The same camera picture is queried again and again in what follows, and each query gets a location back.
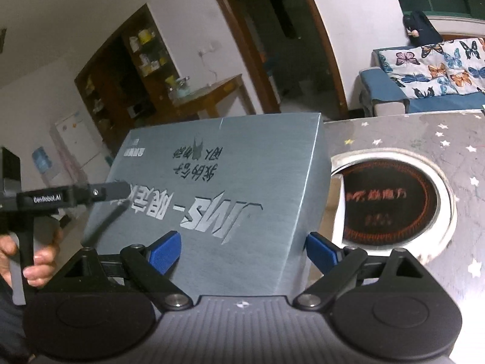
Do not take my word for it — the dark backpack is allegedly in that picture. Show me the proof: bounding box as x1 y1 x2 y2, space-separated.
402 11 444 46

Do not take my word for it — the brown wooden door frame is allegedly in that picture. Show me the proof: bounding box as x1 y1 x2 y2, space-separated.
202 0 350 120

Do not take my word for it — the teal filled glass jar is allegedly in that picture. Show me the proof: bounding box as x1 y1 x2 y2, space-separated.
174 78 192 99

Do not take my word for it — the white charger cable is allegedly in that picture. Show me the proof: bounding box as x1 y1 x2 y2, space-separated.
202 54 218 86

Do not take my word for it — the wooden table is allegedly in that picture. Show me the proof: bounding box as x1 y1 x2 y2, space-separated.
169 74 257 123

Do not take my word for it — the dark wooden shelf cabinet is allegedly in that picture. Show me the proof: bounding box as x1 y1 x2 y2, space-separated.
74 3 183 153

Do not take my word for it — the person's left hand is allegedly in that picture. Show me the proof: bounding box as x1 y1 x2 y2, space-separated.
0 229 63 287

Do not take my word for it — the black round induction cooker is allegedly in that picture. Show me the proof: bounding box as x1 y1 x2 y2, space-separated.
339 159 440 251

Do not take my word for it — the butterfly print blanket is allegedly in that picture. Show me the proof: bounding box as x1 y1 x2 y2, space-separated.
378 37 485 101

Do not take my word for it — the blue sofa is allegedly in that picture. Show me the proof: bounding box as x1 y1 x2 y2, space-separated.
358 36 485 118

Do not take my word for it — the grey star-patterned desktop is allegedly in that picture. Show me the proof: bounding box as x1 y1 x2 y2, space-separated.
296 108 485 364

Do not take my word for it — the grey printed cardboard box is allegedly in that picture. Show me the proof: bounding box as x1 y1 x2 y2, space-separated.
81 112 333 298

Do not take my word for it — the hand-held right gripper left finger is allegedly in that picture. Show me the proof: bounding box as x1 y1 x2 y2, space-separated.
62 231 194 310

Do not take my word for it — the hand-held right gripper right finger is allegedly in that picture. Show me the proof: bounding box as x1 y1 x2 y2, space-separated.
293 232 427 309

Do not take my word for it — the white refrigerator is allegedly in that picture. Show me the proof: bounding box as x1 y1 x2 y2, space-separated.
49 111 114 198

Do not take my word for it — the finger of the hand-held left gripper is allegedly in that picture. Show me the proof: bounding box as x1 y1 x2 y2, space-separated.
84 200 128 244
91 181 132 203

